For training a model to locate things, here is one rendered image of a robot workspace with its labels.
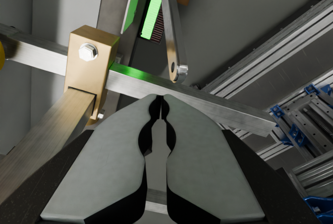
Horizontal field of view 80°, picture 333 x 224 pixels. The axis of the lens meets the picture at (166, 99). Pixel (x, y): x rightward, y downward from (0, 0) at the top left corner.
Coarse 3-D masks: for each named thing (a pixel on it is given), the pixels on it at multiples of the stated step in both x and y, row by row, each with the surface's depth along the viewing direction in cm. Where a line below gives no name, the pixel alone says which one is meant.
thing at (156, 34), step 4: (160, 8) 37; (160, 12) 37; (160, 16) 37; (160, 20) 38; (156, 24) 38; (160, 24) 38; (156, 28) 38; (160, 28) 38; (156, 32) 39; (160, 32) 39; (152, 36) 39; (156, 36) 39; (160, 36) 39; (152, 40) 39; (156, 40) 39
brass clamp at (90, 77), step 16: (80, 32) 24; (96, 32) 26; (112, 48) 24; (80, 64) 25; (96, 64) 25; (64, 80) 26; (80, 80) 26; (96, 80) 26; (96, 96) 27; (96, 112) 29
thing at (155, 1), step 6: (156, 0) 36; (150, 6) 36; (156, 6) 36; (150, 12) 37; (156, 12) 37; (150, 18) 37; (144, 24) 38; (150, 24) 38; (144, 30) 38; (150, 30) 38; (144, 36) 39; (150, 36) 39
